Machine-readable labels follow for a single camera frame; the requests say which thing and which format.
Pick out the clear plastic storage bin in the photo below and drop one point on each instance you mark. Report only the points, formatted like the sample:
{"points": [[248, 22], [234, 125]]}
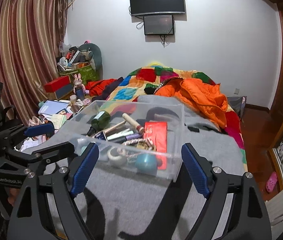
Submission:
{"points": [[142, 112]]}

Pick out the orange down jacket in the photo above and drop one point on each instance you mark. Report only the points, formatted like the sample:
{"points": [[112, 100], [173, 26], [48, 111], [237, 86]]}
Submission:
{"points": [[202, 98]]}

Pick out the blue notebook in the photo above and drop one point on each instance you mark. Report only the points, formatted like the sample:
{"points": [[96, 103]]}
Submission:
{"points": [[52, 107]]}

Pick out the purple spray bottle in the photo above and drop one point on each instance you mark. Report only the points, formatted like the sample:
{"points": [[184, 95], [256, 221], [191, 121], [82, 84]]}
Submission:
{"points": [[128, 137]]}

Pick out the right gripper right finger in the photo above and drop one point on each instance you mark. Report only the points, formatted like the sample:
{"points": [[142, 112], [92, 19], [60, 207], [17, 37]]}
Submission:
{"points": [[248, 217]]}

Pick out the beige tube red cap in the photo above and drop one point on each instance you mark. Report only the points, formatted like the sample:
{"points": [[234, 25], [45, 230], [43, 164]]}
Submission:
{"points": [[139, 128]]}

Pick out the striped pink gold curtain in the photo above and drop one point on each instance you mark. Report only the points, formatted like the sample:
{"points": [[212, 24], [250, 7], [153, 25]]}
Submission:
{"points": [[31, 36]]}

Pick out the colourful patchwork quilt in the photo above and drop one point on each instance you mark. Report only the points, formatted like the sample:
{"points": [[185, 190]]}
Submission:
{"points": [[155, 76]]}

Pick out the pink bunny toy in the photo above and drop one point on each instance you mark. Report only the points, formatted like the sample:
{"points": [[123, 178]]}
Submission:
{"points": [[79, 88]]}

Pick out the small wall monitor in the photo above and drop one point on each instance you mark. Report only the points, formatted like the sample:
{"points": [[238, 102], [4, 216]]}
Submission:
{"points": [[158, 25]]}

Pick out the beige cosmetic tube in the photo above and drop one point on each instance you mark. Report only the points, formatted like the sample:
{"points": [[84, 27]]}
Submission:
{"points": [[112, 128]]}

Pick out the teal tape roll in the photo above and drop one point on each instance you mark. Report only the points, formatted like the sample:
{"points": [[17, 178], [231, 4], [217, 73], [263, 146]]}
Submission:
{"points": [[146, 164]]}

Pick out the green cardboard box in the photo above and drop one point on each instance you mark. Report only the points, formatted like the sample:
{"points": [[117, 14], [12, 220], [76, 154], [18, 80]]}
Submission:
{"points": [[87, 74]]}

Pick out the pink croc shoe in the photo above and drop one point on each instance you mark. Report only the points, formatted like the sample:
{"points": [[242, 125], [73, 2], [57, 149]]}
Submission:
{"points": [[271, 182]]}

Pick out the red box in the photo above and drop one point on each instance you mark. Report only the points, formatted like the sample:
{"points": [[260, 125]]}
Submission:
{"points": [[56, 84]]}

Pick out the red foil pouch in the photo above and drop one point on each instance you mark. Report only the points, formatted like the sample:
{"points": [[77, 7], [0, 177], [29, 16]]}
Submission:
{"points": [[156, 133]]}

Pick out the large wall television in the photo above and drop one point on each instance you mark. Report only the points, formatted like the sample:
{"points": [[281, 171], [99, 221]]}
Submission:
{"points": [[149, 7]]}

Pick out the white pen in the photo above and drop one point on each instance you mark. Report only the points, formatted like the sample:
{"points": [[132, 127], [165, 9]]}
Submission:
{"points": [[123, 133]]}

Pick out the white bandage roll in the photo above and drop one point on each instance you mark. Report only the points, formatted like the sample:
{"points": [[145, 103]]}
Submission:
{"points": [[115, 159]]}

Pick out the red garment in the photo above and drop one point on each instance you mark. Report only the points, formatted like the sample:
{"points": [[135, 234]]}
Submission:
{"points": [[96, 88]]}

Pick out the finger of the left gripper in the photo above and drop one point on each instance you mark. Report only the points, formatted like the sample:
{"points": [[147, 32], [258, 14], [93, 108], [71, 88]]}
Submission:
{"points": [[39, 129], [53, 153]]}

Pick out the grey neck pillow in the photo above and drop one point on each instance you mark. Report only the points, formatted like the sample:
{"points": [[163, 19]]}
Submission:
{"points": [[93, 54]]}

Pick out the blue staples box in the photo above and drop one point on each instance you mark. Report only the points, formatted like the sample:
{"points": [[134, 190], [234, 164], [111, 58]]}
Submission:
{"points": [[101, 136]]}

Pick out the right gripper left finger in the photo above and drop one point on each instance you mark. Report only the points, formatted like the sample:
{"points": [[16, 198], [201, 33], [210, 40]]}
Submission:
{"points": [[65, 179]]}

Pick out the dark green labelled bottle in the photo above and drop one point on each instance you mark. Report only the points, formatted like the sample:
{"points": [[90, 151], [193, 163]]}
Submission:
{"points": [[99, 122]]}

